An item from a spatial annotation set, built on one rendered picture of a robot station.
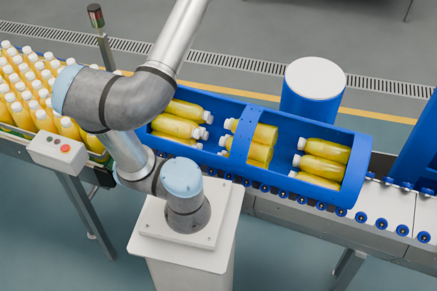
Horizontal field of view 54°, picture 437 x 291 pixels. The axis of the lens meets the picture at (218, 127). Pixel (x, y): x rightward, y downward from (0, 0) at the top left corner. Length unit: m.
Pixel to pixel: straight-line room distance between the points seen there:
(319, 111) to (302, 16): 2.24
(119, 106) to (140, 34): 3.10
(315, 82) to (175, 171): 0.99
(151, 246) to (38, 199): 1.71
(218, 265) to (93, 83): 0.71
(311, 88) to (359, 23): 2.26
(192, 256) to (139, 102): 0.65
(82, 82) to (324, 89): 1.29
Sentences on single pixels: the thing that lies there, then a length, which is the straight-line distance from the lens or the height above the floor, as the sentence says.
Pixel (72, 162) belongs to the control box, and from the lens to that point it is 1.71.
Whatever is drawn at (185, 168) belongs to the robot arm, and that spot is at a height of 1.40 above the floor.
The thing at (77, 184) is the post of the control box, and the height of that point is 0.82.
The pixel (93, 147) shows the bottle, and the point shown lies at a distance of 1.83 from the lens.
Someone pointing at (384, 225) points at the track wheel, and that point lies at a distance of 1.72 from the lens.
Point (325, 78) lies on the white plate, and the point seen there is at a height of 1.04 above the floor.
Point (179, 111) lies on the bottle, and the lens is 1.74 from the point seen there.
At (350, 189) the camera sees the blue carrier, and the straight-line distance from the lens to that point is 1.53.
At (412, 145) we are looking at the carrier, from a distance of 2.37.
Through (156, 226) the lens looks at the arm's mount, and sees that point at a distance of 1.40.
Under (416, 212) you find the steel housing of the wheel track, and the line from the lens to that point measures 1.84.
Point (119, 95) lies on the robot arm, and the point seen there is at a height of 1.81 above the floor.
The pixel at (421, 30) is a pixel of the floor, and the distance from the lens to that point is 4.29.
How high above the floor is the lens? 2.42
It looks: 51 degrees down
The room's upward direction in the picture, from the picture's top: 1 degrees counter-clockwise
